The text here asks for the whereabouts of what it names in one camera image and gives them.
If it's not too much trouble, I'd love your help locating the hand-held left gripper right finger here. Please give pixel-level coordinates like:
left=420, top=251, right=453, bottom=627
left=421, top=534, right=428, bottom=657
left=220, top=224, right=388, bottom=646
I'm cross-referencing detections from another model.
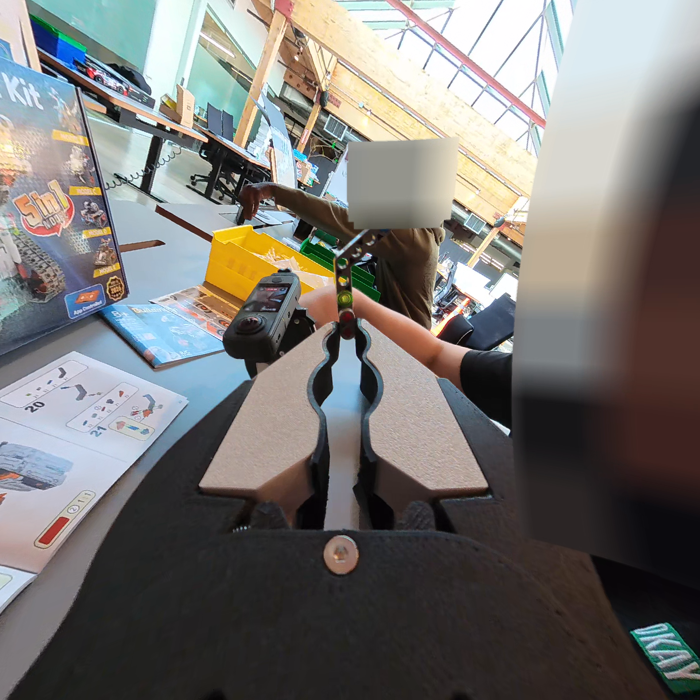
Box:
left=357, top=322, right=490, bottom=529

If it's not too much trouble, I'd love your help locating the open white instruction booklet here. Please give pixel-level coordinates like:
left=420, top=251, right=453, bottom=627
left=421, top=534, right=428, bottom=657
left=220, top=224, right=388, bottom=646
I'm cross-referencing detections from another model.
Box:
left=0, top=351, right=190, bottom=614

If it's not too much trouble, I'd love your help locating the toy race car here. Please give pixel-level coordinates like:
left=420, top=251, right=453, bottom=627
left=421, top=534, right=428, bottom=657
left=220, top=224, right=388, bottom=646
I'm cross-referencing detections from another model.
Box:
left=73, top=54, right=132, bottom=94

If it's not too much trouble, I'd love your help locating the brown cardboard box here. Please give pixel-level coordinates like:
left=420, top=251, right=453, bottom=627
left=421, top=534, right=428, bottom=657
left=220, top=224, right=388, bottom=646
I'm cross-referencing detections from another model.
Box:
left=160, top=83, right=199, bottom=130

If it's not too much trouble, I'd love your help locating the blue storage bin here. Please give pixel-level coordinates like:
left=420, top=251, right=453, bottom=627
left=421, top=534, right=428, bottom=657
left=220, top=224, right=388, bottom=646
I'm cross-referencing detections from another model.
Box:
left=30, top=15, right=88, bottom=69

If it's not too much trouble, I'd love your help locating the red ceiling pipe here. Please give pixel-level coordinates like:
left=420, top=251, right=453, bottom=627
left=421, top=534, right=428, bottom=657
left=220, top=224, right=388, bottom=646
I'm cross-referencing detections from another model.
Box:
left=384, top=0, right=549, bottom=129

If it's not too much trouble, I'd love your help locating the clear plastic bag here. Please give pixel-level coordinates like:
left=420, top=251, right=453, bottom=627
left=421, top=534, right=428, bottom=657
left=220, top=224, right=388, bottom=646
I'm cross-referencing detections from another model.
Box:
left=257, top=246, right=323, bottom=285

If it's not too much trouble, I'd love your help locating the yellow plastic bin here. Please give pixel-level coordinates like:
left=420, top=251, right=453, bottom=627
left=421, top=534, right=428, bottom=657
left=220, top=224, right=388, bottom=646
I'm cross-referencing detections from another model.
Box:
left=206, top=224, right=335, bottom=308

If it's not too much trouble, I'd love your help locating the blue cover instruction booklet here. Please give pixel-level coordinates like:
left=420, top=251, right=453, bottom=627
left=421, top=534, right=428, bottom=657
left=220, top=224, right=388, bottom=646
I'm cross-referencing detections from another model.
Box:
left=100, top=302, right=226, bottom=371

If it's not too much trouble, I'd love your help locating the green plastic bin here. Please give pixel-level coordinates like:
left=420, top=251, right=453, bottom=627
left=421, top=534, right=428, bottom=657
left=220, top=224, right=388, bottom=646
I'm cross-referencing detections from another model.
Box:
left=300, top=234, right=382, bottom=303

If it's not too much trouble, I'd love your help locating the large blue toy kit box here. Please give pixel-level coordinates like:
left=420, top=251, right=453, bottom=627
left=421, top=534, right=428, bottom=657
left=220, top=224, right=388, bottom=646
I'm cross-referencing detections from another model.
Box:
left=0, top=56, right=130, bottom=357

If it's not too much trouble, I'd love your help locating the person's black shirt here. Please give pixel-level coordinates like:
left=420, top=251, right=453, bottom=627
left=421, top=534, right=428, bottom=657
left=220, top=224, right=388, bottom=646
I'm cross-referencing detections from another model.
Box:
left=459, top=349, right=700, bottom=700

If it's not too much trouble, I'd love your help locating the background work table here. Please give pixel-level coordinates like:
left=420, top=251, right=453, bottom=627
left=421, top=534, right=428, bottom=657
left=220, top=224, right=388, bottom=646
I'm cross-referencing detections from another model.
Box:
left=37, top=48, right=210, bottom=204
left=188, top=127, right=274, bottom=204

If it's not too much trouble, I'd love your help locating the person's right forearm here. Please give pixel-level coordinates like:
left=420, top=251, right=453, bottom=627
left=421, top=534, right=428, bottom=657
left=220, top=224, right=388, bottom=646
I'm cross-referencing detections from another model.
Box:
left=300, top=286, right=472, bottom=379

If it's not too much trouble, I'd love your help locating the dark grey angled toy beam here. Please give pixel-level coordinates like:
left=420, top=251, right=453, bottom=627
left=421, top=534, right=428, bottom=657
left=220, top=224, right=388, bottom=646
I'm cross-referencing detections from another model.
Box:
left=334, top=229, right=387, bottom=296

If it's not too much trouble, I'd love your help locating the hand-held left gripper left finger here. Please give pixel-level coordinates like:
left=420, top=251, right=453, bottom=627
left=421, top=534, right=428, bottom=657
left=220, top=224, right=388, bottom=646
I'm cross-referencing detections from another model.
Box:
left=198, top=322, right=337, bottom=528

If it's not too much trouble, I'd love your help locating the printed sticker sheet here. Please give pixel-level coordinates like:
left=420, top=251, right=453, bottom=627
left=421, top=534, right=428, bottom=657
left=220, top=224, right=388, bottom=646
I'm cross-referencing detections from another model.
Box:
left=149, top=283, right=244, bottom=338

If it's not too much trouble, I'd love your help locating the black mesh office chair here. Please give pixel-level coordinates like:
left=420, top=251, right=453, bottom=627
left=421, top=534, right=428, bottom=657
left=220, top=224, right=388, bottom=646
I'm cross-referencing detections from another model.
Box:
left=437, top=292, right=517, bottom=352

